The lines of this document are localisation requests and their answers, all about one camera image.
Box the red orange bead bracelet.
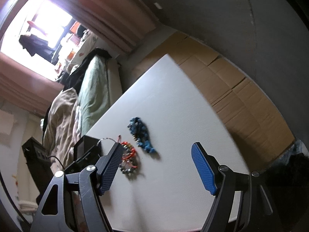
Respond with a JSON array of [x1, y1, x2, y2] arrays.
[[118, 135, 139, 176]]

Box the blue flower bead necklace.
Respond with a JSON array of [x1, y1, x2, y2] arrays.
[[127, 117, 156, 154]]

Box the black open jewelry box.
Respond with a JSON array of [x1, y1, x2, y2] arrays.
[[73, 135, 102, 169]]

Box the beige blanket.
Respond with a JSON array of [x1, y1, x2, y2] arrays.
[[43, 88, 78, 173]]

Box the flattened cardboard on floor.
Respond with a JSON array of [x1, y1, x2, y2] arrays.
[[133, 32, 295, 170]]

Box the green bed sheet mattress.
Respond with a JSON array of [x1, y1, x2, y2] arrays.
[[79, 55, 123, 136]]

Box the pink left curtain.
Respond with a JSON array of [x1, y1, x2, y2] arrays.
[[0, 53, 63, 116]]

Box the pink curtain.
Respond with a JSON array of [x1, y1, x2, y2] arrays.
[[50, 0, 158, 54], [0, 53, 63, 116]]

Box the black clothing on bed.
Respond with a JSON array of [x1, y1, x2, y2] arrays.
[[63, 48, 112, 94]]

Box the hanging dark clothes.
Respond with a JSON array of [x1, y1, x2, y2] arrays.
[[19, 34, 54, 62]]

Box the floral patterned bedding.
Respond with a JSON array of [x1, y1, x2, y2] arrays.
[[62, 29, 98, 66]]

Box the orange box by window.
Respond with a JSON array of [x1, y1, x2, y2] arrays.
[[70, 21, 80, 34]]

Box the hanging pink garment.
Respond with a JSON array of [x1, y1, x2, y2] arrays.
[[27, 20, 47, 36]]

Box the pink right curtain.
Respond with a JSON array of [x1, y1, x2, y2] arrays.
[[50, 0, 158, 54]]

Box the paper sheet on wall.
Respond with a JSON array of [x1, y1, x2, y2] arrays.
[[0, 110, 15, 135]]

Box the white wall socket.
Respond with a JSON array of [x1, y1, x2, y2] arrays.
[[154, 2, 162, 9]]

